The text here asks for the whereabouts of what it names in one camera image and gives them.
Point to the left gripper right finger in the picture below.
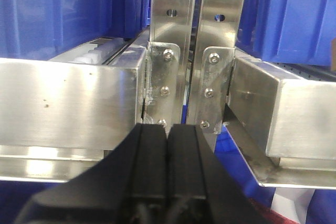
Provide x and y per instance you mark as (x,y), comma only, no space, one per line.
(201,190)

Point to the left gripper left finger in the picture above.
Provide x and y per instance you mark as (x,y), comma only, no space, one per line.
(127,186)

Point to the left steel shelf beam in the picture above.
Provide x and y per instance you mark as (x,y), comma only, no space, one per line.
(58,119)

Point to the steel shelf beam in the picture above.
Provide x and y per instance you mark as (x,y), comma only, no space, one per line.
(58,119)
(282,119)

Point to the right steel shelf beam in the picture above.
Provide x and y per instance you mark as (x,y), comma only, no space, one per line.
(282,119)

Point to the blue plastic crate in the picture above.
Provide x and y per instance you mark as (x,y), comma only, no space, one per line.
(42,29)

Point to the blue crate upper right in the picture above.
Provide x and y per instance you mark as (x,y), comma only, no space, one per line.
(288,31)

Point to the left steel upright post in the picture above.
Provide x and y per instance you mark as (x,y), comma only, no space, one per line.
(168,51)

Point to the steel upright post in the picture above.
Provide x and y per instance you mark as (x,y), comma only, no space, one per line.
(212,64)
(168,51)

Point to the right steel upright post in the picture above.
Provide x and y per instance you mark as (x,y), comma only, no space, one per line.
(212,64)

